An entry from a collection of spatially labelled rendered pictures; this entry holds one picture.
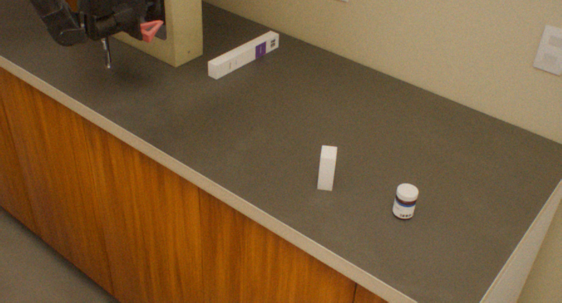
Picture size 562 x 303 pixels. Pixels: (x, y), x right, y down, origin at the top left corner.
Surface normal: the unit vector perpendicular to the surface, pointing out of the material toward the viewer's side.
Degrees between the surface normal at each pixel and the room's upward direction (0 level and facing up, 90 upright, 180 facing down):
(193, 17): 90
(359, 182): 1
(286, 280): 90
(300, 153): 0
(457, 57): 90
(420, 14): 90
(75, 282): 0
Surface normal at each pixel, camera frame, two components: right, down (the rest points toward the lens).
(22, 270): 0.06, -0.80
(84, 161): -0.62, 0.44
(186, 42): 0.79, 0.40
